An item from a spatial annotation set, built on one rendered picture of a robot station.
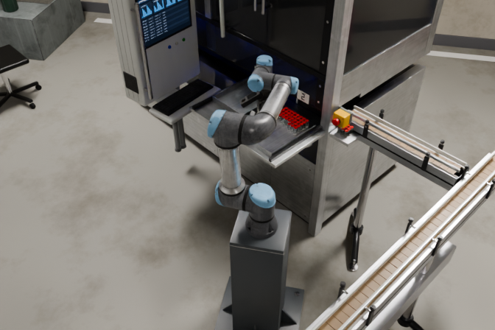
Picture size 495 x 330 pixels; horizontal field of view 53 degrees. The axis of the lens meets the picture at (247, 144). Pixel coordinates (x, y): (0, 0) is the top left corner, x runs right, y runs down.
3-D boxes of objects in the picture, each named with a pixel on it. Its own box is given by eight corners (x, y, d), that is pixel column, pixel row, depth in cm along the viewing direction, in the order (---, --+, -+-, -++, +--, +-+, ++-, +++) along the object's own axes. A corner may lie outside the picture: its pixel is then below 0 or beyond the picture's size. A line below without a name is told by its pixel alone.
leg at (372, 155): (354, 225, 324) (373, 133, 275) (365, 233, 319) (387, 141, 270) (345, 232, 319) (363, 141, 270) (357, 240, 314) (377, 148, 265)
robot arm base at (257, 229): (275, 241, 223) (275, 226, 217) (241, 236, 226) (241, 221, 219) (280, 216, 235) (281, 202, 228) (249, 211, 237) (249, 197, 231)
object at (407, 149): (337, 130, 277) (341, 107, 267) (354, 119, 285) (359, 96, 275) (450, 194, 238) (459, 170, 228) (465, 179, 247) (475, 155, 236)
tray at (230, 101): (253, 79, 311) (253, 74, 308) (283, 96, 296) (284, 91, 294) (212, 101, 293) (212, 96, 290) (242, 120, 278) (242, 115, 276)
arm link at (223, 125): (245, 217, 222) (240, 128, 183) (213, 209, 225) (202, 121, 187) (253, 197, 230) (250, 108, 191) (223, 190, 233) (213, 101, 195)
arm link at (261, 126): (269, 131, 181) (300, 71, 218) (241, 125, 183) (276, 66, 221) (268, 156, 188) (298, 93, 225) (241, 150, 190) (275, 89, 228)
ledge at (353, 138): (344, 124, 278) (345, 122, 276) (363, 135, 270) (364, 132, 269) (328, 135, 270) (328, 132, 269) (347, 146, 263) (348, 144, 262)
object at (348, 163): (222, 65, 494) (218, -21, 437) (400, 166, 378) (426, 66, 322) (137, 105, 441) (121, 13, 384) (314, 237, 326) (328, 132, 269)
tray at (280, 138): (281, 110, 285) (281, 104, 283) (314, 130, 271) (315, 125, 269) (237, 135, 268) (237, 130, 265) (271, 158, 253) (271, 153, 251)
